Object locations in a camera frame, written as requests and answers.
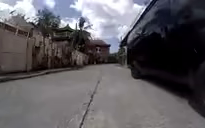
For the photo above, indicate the black vehicle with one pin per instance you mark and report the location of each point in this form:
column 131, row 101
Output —
column 170, row 40

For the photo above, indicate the raised concrete kerb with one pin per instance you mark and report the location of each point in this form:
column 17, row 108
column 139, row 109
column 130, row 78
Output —
column 23, row 75

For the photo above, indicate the grey concrete road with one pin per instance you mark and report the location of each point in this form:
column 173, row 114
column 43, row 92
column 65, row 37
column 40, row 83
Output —
column 56, row 96

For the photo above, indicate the red brick building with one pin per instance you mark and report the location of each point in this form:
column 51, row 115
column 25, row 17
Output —
column 100, row 50

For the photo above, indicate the green roofed building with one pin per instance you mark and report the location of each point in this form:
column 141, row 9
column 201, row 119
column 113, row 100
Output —
column 62, row 33

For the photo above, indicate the group of trees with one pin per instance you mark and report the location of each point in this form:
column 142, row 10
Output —
column 80, row 36

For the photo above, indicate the beige concrete wall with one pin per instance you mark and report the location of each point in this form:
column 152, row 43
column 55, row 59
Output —
column 10, row 50

